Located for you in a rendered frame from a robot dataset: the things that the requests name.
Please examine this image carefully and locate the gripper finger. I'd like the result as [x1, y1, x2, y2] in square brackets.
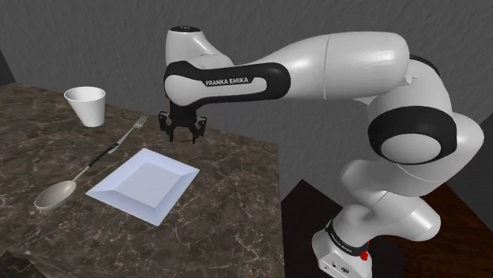
[190, 115, 208, 145]
[158, 110, 175, 142]

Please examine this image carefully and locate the silver fork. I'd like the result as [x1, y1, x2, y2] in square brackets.
[107, 115, 149, 155]

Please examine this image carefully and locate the white cup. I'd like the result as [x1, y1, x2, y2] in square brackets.
[63, 85, 107, 129]

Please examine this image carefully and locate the white square plate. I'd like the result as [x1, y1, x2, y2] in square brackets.
[85, 147, 201, 227]

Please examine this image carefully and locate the black-handled silver spoon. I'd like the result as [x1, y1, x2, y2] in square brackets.
[33, 142, 119, 211]

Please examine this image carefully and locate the dark robot stand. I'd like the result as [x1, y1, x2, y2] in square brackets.
[280, 178, 493, 278]

